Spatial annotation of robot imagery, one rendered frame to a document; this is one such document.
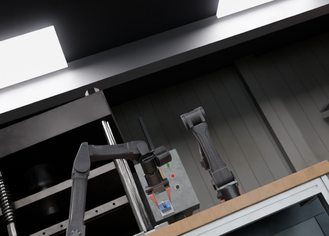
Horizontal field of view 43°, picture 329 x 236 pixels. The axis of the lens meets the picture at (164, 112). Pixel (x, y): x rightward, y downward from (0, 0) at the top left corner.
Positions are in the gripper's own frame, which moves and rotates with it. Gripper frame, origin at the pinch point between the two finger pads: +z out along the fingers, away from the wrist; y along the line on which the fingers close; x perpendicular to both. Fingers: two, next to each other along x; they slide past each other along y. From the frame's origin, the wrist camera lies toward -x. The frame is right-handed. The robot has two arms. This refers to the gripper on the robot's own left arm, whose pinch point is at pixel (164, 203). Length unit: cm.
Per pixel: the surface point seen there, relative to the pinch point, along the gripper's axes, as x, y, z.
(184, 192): -93, -12, 23
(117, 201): -90, 29, 12
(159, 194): -94, 3, 19
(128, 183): -87, 18, 3
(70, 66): -261, 42, -97
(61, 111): -113, 43, -54
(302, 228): 9, -47, 29
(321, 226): 10, -55, 31
